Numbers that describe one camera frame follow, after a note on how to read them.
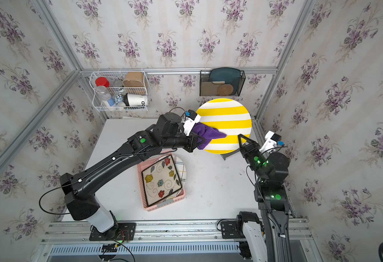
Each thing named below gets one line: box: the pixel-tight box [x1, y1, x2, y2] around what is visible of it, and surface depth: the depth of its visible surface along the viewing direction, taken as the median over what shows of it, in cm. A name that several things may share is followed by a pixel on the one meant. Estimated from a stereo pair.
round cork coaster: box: [217, 83, 235, 97], surface depth 100 cm
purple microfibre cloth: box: [190, 122, 227, 151], surface depth 64 cm
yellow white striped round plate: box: [196, 98, 253, 155], surface depth 67 cm
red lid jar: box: [94, 76, 110, 88], surface depth 94 cm
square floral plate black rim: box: [141, 154, 183, 207], surface depth 86 cm
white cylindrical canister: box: [127, 92, 148, 107], surface depth 95 cm
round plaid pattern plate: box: [173, 155, 187, 196], surface depth 85 cm
